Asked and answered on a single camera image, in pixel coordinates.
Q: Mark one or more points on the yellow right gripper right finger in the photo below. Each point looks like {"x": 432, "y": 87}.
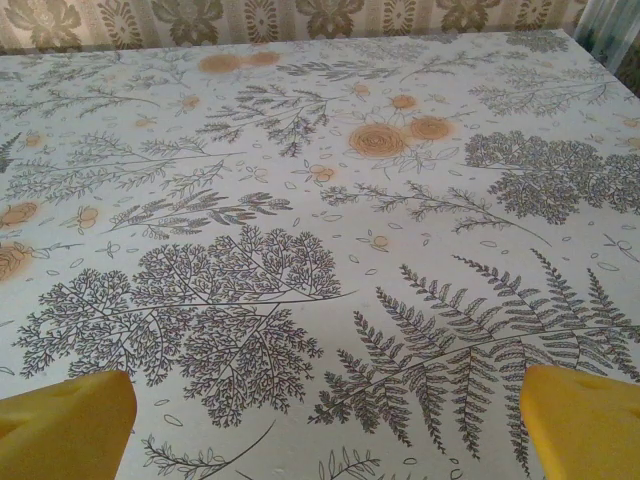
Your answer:
{"x": 585, "y": 430}

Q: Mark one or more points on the floral patterned table cover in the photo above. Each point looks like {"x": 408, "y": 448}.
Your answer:
{"x": 320, "y": 225}

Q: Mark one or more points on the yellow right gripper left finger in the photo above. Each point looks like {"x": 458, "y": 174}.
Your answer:
{"x": 65, "y": 430}

